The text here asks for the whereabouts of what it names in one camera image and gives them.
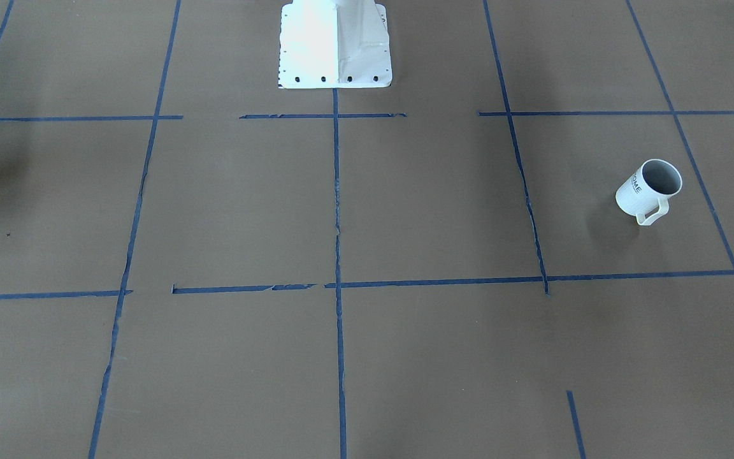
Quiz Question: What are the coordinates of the white pedestal column base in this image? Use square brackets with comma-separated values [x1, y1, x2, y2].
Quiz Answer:
[277, 1, 393, 90]

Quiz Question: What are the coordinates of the white ribbed mug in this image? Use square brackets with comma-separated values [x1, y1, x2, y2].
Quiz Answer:
[615, 159, 684, 226]

